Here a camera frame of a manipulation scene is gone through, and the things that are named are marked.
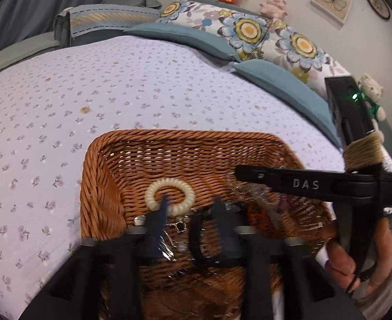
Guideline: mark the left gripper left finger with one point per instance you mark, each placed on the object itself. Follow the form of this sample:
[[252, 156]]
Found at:
[[75, 290]]

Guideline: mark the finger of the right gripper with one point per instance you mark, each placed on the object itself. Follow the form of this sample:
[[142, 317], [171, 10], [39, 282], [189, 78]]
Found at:
[[259, 175]]

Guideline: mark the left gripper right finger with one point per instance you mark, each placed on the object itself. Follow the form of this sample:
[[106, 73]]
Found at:
[[308, 292]]

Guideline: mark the brown wicker basket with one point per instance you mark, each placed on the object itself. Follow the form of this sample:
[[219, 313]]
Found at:
[[125, 175]]

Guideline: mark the black wristwatch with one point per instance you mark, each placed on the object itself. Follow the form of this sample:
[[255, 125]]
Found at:
[[213, 240]]

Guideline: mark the person right hand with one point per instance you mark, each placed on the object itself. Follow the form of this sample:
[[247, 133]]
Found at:
[[342, 267]]

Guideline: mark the right teal pillow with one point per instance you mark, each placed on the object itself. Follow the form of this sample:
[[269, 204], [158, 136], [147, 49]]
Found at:
[[284, 86]]

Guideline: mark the teal pillow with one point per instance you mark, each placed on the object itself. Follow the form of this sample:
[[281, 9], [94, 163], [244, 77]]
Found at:
[[212, 45], [284, 86]]

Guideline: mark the white teddy bear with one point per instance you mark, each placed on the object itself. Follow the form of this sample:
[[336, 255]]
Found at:
[[372, 93]]

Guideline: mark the right floral pillow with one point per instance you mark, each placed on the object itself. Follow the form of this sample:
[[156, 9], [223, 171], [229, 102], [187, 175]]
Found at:
[[300, 55]]

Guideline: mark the floral pillow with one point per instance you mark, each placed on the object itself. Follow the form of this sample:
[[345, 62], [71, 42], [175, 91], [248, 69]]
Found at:
[[243, 31], [300, 55]]

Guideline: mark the left floral pillow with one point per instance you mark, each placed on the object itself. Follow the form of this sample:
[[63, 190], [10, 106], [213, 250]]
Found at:
[[243, 31]]

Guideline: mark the left teal pillow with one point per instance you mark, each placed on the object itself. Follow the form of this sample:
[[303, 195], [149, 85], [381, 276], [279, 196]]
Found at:
[[212, 45]]

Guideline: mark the pink plush toy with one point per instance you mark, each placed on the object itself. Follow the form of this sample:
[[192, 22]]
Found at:
[[274, 9]]

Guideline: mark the floral lilac bedspread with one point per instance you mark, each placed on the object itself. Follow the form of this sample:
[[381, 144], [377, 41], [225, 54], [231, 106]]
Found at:
[[53, 106]]

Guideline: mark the black tracker camera box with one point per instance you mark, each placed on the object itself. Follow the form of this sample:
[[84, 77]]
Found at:
[[348, 109]]

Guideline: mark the butterfly picture frame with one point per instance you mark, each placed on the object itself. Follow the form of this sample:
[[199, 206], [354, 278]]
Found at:
[[335, 9]]

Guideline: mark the round wall frame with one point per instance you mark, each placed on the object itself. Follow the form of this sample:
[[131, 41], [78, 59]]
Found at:
[[381, 8]]

